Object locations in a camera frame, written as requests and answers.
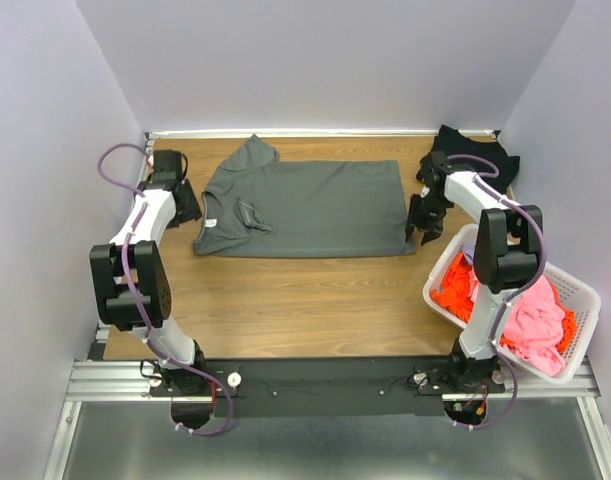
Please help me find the white plastic laundry basket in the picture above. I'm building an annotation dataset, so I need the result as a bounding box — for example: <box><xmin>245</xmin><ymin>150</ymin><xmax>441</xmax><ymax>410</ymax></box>
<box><xmin>423</xmin><ymin>224</ymin><xmax>601</xmax><ymax>385</ymax></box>

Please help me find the folded black t shirt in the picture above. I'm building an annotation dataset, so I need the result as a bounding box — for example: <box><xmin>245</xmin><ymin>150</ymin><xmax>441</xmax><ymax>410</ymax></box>
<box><xmin>431</xmin><ymin>125</ymin><xmax>520</xmax><ymax>194</ymax></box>

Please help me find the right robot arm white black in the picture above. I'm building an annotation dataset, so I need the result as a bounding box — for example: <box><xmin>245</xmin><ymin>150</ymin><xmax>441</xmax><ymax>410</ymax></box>
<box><xmin>405</xmin><ymin>151</ymin><xmax>546</xmax><ymax>392</ymax></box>

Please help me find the pink t shirt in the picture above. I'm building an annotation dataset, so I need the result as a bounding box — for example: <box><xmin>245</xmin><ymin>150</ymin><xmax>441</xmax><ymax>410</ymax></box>
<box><xmin>501</xmin><ymin>276</ymin><xmax>566</xmax><ymax>376</ymax></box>

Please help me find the orange t shirt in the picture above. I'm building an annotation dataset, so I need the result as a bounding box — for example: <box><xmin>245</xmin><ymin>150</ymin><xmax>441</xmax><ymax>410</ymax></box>
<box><xmin>430</xmin><ymin>253</ymin><xmax>577</xmax><ymax>355</ymax></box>

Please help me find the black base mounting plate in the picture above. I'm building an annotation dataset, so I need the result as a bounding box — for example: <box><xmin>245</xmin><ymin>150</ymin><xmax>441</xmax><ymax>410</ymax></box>
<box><xmin>139</xmin><ymin>355</ymin><xmax>505</xmax><ymax>433</ymax></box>

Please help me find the grey t shirt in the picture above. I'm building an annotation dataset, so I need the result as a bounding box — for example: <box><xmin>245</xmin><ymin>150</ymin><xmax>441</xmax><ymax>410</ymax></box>
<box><xmin>193</xmin><ymin>135</ymin><xmax>416</xmax><ymax>258</ymax></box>

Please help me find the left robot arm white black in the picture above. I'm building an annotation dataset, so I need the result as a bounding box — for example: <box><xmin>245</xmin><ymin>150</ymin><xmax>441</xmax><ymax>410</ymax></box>
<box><xmin>89</xmin><ymin>143</ymin><xmax>211</xmax><ymax>396</ymax></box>

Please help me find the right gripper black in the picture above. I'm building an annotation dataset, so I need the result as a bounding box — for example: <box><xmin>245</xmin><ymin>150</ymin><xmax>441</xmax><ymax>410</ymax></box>
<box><xmin>402</xmin><ymin>193</ymin><xmax>449</xmax><ymax>245</ymax></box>

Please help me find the purple garment in basket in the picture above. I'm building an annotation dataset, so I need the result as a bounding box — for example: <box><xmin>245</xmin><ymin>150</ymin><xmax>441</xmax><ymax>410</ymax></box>
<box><xmin>460</xmin><ymin>243</ymin><xmax>475</xmax><ymax>265</ymax></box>

